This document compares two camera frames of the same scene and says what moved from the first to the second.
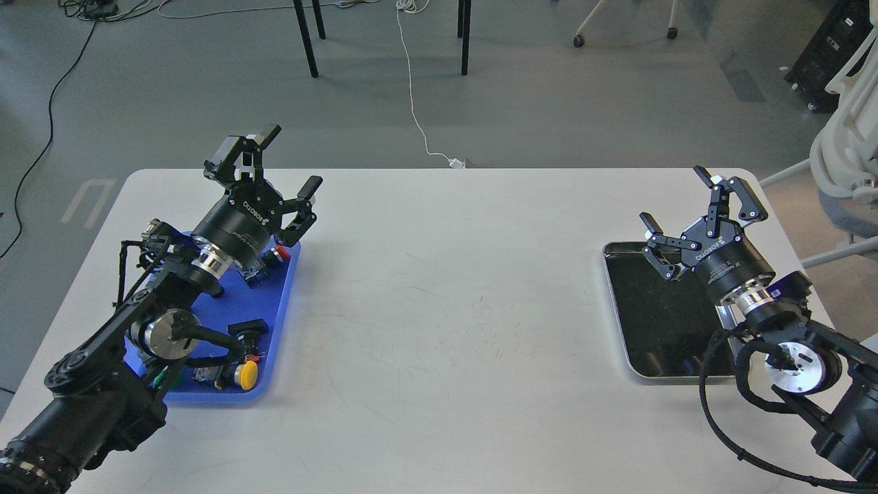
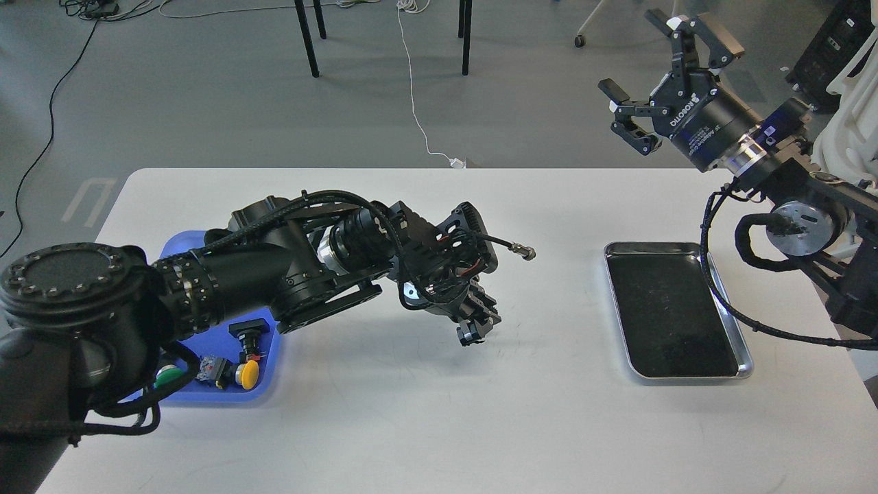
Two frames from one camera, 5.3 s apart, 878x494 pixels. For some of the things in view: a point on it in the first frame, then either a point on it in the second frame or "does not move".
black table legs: [310, 57] does not move
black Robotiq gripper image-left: [242, 226] to [446, 294]
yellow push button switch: [245, 374] does not move
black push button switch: [247, 333] does not move
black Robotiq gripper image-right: [724, 259] to [710, 123]
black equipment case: [846, 25] does not move
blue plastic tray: [256, 318] to [219, 341]
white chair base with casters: [579, 40] does not move
